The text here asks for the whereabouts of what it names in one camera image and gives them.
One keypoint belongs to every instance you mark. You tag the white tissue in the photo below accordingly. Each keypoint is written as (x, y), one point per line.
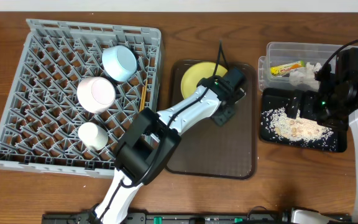
(304, 77)

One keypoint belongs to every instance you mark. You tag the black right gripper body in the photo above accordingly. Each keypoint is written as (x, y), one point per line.
(295, 106)

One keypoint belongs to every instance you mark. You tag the black rectangular tray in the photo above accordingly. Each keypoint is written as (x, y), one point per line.
(273, 98)

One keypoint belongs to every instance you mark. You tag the brown serving tray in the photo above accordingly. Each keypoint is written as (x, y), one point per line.
(228, 151)

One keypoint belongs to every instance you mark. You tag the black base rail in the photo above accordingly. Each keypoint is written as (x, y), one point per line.
(256, 215)

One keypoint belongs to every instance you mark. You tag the light blue bowl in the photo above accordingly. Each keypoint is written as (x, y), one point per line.
(119, 63)

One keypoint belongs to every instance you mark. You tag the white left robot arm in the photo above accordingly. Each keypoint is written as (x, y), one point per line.
(151, 139)

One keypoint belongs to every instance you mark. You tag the clear plastic bin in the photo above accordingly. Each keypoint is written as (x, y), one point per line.
(280, 53)

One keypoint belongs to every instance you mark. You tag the rice and nuts pile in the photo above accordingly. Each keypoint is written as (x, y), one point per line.
(278, 127)

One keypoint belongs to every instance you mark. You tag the pink bowl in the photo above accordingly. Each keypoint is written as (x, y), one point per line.
(96, 94)

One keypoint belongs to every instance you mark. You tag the yellow round plate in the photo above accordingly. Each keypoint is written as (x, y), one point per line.
(193, 75)

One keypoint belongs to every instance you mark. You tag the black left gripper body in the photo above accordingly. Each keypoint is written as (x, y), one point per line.
(224, 112)

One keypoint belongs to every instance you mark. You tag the green orange snack wrapper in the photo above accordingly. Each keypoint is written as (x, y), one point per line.
(281, 70)

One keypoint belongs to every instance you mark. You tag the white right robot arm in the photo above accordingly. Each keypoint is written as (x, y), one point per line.
(307, 112)

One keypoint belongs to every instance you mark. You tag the white cup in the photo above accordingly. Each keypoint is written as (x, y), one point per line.
(93, 136)

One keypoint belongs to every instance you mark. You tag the grey dish rack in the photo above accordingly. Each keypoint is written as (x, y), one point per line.
(40, 122)

